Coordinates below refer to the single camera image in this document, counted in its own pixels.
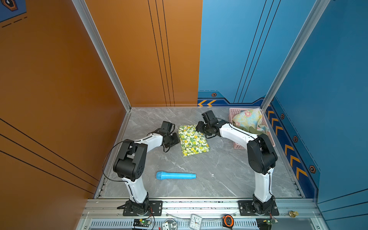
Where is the lemon print skirt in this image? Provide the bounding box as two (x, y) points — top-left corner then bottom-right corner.
(178, 125), (210, 157)

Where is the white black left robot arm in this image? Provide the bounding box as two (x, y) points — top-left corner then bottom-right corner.
(113, 132), (180, 215)

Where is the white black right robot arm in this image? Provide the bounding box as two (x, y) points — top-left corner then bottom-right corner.
(196, 120), (279, 216)

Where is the pink perforated plastic basket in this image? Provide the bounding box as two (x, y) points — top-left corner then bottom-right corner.
(229, 108), (276, 147)

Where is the blue toy microphone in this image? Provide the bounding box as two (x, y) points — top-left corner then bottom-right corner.
(156, 171), (196, 180)

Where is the pastel floral skirt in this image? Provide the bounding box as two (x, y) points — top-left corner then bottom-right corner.
(232, 108), (263, 132)

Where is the olive green ruffled skirt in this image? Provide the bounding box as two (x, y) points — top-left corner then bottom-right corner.
(248, 125), (269, 135)

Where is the white power plug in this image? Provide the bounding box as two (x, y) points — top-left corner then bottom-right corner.
(161, 218), (178, 230)

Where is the small white clock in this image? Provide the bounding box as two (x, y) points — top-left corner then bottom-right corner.
(189, 214), (203, 230)

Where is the green circuit board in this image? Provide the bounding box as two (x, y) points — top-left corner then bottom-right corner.
(132, 218), (152, 230)

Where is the orange black tape measure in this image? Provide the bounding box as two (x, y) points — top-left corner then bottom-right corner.
(222, 214), (234, 229)

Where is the right circuit board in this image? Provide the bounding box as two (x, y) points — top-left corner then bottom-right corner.
(256, 218), (278, 230)

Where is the brass round knob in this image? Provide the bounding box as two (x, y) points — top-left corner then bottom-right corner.
(289, 211), (299, 218)

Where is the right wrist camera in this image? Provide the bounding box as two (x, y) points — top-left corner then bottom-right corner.
(202, 110), (219, 126)

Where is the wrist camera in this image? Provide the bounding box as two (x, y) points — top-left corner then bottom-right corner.
(159, 121), (175, 136)
(202, 110), (219, 126)

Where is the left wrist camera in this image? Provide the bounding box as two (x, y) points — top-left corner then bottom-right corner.
(159, 121), (175, 136)

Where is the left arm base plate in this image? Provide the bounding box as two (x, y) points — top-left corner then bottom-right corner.
(123, 200), (163, 217)

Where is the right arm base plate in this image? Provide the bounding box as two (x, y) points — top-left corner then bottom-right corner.
(238, 198), (279, 216)

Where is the aluminium front rail frame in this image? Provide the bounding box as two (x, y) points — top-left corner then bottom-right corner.
(76, 198), (328, 230)

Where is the aluminium corner post left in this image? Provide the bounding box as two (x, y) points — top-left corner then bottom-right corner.
(72, 0), (131, 112)

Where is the aluminium corner post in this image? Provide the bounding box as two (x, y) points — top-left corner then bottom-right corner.
(72, 0), (131, 112)
(260, 0), (330, 112)

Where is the aluminium corner post right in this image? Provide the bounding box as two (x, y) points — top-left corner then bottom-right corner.
(260, 0), (330, 112)

